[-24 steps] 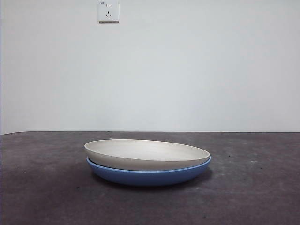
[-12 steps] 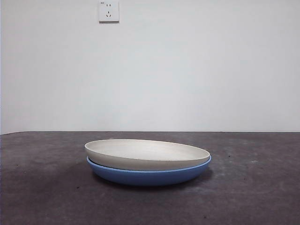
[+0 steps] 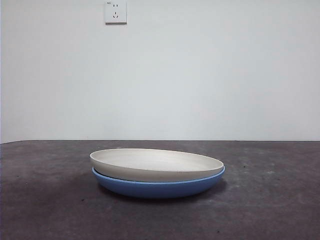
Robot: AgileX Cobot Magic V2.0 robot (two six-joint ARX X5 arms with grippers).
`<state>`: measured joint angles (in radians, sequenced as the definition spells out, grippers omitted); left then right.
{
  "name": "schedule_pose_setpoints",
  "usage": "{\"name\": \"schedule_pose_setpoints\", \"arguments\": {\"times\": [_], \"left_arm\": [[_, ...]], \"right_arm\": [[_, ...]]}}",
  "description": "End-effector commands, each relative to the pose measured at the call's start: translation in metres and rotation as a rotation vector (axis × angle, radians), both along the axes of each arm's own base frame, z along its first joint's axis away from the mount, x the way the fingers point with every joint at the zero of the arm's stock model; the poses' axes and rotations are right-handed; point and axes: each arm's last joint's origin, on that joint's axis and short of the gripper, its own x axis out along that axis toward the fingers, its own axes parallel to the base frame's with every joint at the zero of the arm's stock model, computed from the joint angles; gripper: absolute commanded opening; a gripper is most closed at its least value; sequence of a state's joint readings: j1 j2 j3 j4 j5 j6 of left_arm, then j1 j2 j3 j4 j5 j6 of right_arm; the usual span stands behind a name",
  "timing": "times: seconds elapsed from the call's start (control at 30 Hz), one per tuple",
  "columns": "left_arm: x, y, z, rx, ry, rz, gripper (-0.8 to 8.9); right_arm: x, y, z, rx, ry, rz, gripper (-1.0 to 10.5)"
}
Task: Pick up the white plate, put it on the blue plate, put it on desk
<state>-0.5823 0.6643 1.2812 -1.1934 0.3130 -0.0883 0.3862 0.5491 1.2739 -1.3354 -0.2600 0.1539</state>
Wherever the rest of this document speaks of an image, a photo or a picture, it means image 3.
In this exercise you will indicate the white round plate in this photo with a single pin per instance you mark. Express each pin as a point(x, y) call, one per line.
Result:
point(150, 173)

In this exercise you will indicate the blue round plate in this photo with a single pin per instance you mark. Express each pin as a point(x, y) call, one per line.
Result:
point(155, 190)

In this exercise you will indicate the white wall socket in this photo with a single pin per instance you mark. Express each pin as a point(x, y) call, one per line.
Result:
point(115, 12)

